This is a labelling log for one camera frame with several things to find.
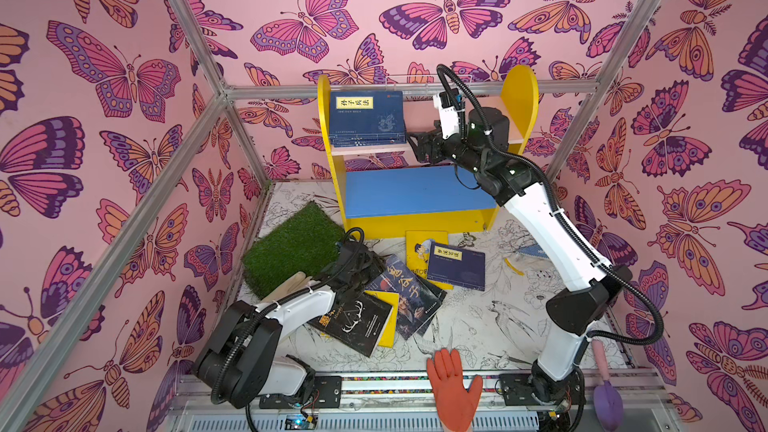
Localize yellow cartoon cover book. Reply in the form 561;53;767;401
405;230;454;290

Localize dark purple cover book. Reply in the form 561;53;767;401
365;255;447;340

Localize navy book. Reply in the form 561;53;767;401
427;243;486;291
332;141;407;150
329;133;406;145
329;91;406;137

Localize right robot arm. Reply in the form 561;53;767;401
408;88;664;384

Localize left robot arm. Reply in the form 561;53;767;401
192;227;380;409

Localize green artificial grass mat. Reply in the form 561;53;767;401
242;201;345;298

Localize beige cloth glove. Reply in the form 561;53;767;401
257;272;312;310

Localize black book yellow title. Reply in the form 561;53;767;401
309;293;393;357

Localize yellow pink blue bookshelf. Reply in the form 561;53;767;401
327;65;548;239

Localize thin yellow book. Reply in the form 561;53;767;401
367;290;399;348

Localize green circuit board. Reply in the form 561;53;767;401
284;414;318;431

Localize red rubber glove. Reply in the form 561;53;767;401
426;348;483;432

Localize purple plastic scoop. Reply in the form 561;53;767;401
591;339;624;432

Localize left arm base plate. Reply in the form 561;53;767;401
258;375;343;410

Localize aluminium rail base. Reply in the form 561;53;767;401
160;370;686;431

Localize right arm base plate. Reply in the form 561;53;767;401
497;371;585;410

